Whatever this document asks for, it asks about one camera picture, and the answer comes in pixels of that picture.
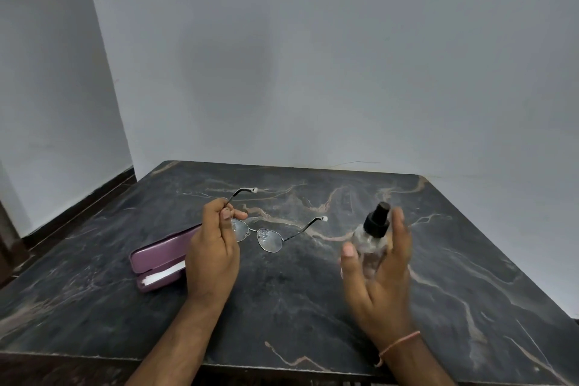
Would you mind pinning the person's right hand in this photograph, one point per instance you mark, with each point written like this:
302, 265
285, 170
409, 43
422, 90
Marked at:
389, 299

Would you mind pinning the orange thread wristband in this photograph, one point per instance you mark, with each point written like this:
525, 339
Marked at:
400, 341

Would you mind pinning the person's left forearm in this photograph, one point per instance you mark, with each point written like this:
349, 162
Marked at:
181, 345

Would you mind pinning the white cleaning cloth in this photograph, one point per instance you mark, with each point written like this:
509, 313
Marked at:
165, 275

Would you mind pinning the metal-framed eyeglasses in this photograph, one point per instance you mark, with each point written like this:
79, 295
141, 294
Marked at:
269, 241

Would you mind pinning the clear spray bottle black cap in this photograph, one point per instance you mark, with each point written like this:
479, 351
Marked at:
373, 245

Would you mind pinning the brown wooden door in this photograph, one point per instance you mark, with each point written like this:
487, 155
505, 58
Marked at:
9, 254

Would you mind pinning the person's left hand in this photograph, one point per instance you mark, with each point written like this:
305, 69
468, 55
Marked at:
210, 259

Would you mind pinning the purple glasses case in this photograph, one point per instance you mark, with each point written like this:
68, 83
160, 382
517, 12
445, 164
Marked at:
158, 254

